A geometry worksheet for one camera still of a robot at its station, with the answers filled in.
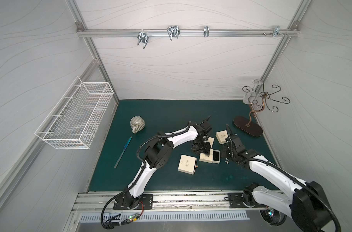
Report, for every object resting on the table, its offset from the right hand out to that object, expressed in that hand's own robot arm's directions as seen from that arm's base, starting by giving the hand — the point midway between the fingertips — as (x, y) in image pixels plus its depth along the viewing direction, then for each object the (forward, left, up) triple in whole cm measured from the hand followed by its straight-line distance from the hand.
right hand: (225, 149), depth 87 cm
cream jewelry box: (-4, +6, -2) cm, 8 cm away
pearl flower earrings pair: (-5, -2, -5) cm, 8 cm away
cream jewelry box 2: (+7, +8, -2) cm, 11 cm away
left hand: (-3, +11, -2) cm, 12 cm away
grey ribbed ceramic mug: (+19, +60, -2) cm, 63 cm away
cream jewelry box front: (-9, +23, -2) cm, 25 cm away
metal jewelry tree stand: (+33, -23, +14) cm, 43 cm away
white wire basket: (-2, +79, +27) cm, 83 cm away
